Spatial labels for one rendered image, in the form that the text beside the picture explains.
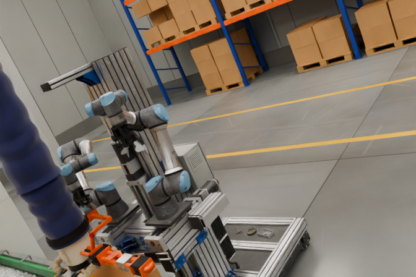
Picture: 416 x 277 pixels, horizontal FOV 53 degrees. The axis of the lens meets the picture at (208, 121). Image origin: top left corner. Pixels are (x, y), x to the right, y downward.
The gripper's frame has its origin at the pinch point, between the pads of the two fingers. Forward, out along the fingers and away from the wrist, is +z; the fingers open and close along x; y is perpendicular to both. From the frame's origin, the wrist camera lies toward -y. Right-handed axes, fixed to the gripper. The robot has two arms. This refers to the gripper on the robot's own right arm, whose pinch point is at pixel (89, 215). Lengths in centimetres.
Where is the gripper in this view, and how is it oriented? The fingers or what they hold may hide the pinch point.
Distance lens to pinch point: 275.7
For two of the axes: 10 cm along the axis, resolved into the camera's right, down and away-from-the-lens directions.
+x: 6.1, -4.5, 6.5
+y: 6.9, -1.0, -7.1
